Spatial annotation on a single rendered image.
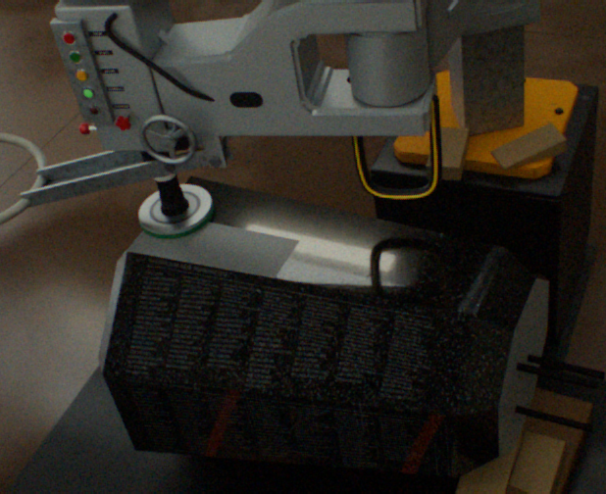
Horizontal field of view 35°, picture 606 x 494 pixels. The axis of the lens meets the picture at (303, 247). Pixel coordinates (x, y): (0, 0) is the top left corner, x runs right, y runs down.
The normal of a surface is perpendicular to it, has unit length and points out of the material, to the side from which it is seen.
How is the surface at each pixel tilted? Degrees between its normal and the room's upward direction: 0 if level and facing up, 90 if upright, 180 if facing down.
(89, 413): 0
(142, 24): 90
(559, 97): 0
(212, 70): 90
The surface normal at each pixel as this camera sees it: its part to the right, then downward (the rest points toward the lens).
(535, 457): -0.15, -0.75
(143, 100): -0.21, 0.66
